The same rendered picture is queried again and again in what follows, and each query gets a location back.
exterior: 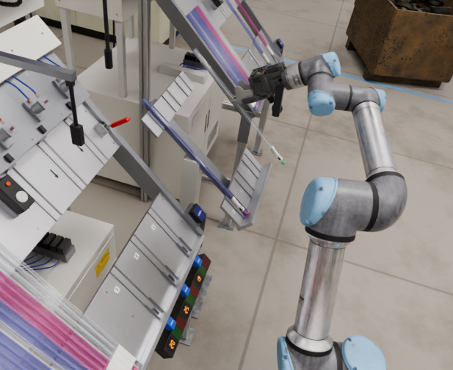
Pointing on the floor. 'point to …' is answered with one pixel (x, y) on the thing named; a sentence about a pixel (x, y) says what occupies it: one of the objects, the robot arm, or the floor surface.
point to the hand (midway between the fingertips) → (235, 100)
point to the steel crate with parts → (410, 40)
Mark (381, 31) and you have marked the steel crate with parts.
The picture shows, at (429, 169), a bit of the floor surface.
